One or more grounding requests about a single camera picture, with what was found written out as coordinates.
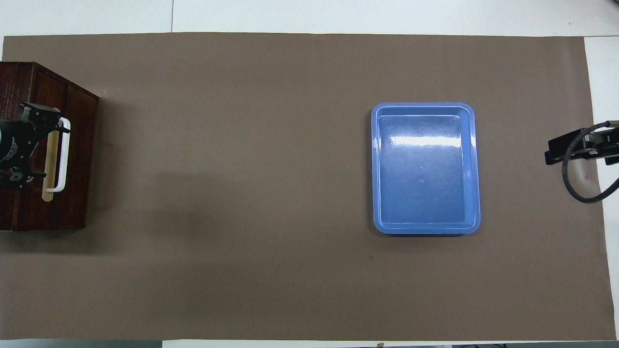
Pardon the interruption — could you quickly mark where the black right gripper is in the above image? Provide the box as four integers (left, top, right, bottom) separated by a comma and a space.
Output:
545, 128, 619, 166

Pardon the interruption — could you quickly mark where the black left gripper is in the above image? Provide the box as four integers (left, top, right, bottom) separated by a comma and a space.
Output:
0, 101, 72, 190

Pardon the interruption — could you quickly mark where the white drawer handle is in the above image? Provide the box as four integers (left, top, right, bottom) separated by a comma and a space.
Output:
46, 117, 72, 193

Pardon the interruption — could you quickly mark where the blue plastic tray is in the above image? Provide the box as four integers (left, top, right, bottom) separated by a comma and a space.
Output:
371, 102, 481, 235

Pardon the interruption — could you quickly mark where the brown table mat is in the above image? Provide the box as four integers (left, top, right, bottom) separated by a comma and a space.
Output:
0, 32, 610, 342

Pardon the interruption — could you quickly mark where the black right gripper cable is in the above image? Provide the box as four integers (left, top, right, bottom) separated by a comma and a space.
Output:
561, 121, 619, 203

